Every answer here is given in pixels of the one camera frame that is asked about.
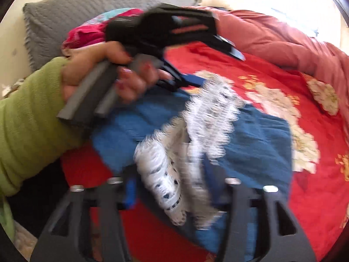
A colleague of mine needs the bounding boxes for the left hand red nails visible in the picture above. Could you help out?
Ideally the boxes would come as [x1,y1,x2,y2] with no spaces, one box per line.
[60,41,173,104]

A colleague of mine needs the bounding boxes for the pink-red quilted comforter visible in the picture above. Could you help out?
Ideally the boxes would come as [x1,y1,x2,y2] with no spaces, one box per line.
[205,7,348,112]

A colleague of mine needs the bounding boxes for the blue denim lace-trimmed pants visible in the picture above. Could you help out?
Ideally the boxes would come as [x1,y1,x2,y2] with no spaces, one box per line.
[92,75,292,253]

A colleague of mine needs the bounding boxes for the stack of folded clothes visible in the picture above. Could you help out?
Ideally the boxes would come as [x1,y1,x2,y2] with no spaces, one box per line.
[61,8,143,56]

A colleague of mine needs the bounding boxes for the red floral bedsheet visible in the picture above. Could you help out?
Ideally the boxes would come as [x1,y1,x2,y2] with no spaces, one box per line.
[61,43,348,261]

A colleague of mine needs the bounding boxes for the green sleeve left forearm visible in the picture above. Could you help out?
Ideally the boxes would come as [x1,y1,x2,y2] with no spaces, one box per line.
[1,57,82,240]

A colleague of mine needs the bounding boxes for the grey quilted headboard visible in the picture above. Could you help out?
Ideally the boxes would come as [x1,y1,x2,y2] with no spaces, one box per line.
[22,0,199,72]

